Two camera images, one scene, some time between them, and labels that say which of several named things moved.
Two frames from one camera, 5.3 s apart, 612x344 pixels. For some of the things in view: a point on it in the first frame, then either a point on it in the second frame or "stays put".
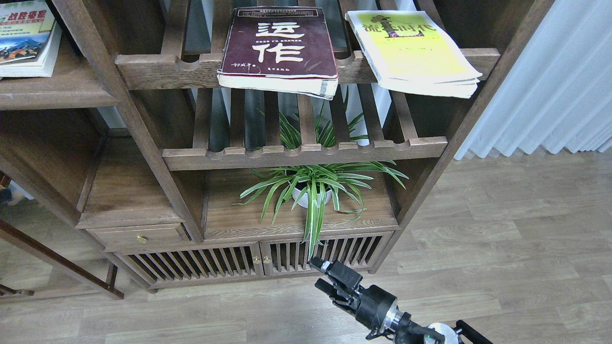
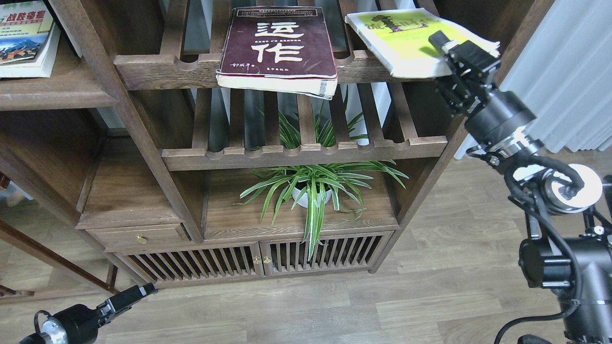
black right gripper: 376,308 → 488,113
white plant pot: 303,202 stays put
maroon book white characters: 283,49 stays put
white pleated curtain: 558,93 stays put
